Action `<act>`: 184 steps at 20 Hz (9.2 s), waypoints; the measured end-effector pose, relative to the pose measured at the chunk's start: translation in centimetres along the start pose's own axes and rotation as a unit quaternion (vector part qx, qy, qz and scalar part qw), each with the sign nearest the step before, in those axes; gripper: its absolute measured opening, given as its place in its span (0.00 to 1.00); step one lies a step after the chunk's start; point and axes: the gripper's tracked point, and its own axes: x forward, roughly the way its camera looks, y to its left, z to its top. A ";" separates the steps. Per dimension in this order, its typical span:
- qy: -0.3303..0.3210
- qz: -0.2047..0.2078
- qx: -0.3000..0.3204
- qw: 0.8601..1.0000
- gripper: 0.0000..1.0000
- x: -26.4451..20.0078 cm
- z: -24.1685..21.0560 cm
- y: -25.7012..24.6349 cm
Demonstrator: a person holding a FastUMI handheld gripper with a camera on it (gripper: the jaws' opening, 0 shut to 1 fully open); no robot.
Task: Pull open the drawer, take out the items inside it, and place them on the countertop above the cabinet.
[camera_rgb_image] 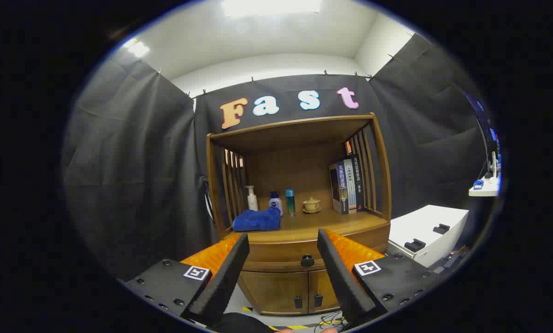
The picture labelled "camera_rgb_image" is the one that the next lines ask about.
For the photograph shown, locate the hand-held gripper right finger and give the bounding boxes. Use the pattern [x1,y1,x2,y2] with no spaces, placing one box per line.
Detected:
[317,229,444,330]

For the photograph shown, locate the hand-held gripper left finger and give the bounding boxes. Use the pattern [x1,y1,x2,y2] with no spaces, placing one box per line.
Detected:
[124,233,251,327]

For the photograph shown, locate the wooden drawer with black knob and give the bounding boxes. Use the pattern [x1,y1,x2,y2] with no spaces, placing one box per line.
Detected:
[240,224,391,273]

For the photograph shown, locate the wooden countertop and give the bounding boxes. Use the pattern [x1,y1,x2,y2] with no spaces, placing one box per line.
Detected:
[223,208,389,243]

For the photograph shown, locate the white cabinet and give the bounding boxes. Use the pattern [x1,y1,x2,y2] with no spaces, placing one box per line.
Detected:
[387,205,470,268]

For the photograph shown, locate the wooden cabinet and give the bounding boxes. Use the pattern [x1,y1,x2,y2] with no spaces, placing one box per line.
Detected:
[206,112,393,316]

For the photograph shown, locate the blue towel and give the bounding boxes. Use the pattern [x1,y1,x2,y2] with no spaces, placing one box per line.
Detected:
[232,207,282,232]

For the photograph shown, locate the white bottle with blue cap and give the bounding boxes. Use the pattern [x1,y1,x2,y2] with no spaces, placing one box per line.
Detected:
[268,191,284,217]

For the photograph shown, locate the book with pale spine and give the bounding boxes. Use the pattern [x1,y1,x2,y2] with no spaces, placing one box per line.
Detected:
[343,158,358,213]

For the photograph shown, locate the book with black spine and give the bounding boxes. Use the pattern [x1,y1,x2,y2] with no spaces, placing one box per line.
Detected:
[350,155,365,212]

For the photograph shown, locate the black backdrop cloth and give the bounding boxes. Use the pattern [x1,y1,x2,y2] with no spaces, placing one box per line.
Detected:
[63,35,490,283]

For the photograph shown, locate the white side shelf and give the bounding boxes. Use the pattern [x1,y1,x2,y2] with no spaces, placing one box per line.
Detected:
[468,173,503,197]

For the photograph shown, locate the small ceiling light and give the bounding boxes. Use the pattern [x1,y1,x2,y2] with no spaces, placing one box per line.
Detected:
[124,39,151,58]

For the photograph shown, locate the large ceiling light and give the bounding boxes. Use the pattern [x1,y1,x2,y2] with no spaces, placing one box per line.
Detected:
[221,0,323,18]

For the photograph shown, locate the floor cables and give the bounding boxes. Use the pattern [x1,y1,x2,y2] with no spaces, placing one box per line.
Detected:
[313,312,346,330]

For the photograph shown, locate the black device with cables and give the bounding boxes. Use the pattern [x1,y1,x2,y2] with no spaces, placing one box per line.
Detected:
[431,247,469,273]

